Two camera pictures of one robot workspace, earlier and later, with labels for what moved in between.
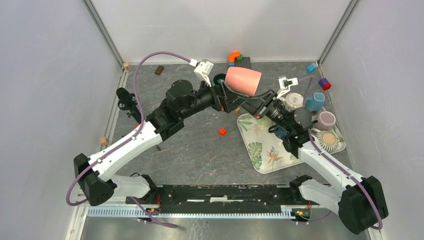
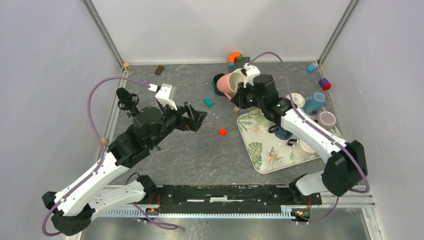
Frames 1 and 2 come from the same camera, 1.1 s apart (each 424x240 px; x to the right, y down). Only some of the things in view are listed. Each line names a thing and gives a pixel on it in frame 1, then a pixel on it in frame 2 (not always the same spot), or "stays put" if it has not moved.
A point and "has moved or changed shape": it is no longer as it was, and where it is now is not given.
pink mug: [242, 80] has moved or changed shape
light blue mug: [315, 102] stays put
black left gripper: [220, 102] to [187, 123]
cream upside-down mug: [293, 101] stays put
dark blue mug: [279, 131] stays put
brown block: [159, 69] stays put
